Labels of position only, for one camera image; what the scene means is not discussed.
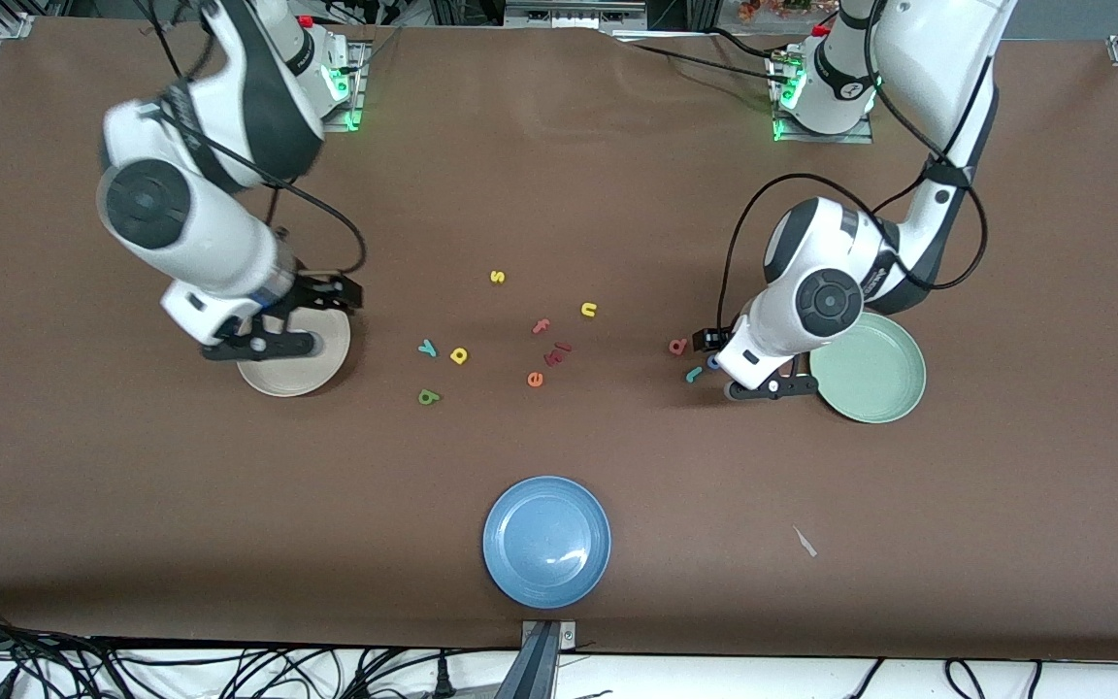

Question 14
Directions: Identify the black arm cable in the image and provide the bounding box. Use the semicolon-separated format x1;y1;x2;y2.
717;0;990;336
137;0;369;278

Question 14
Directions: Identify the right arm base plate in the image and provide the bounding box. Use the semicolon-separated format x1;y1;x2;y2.
321;39;368;133

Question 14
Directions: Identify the green plate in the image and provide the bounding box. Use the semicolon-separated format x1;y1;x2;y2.
809;313;928;425

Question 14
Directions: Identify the brown table cover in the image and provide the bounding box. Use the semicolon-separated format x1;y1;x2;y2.
0;17;1118;663

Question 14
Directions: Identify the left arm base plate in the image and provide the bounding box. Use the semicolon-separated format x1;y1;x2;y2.
771;53;875;146

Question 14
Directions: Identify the blue plate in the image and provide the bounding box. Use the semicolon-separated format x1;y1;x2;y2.
481;475;612;611

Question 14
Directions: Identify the metal frame with sockets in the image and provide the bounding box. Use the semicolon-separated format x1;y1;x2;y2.
428;0;720;32

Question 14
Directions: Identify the orange background object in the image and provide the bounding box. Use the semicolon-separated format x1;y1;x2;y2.
738;0;814;22

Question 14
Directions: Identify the beige brown plate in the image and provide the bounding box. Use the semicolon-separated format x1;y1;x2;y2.
237;309;352;398

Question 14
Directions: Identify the black cable on table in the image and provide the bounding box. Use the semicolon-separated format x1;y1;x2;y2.
709;27;781;59
617;41;785;81

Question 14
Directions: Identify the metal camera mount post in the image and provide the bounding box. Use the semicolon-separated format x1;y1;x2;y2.
496;619;579;699

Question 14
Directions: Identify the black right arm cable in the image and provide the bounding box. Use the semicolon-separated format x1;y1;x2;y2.
137;0;369;278

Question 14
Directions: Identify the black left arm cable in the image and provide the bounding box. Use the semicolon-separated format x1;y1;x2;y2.
717;0;990;336

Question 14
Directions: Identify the black floor cable tangle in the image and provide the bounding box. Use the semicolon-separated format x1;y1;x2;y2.
0;602;521;699

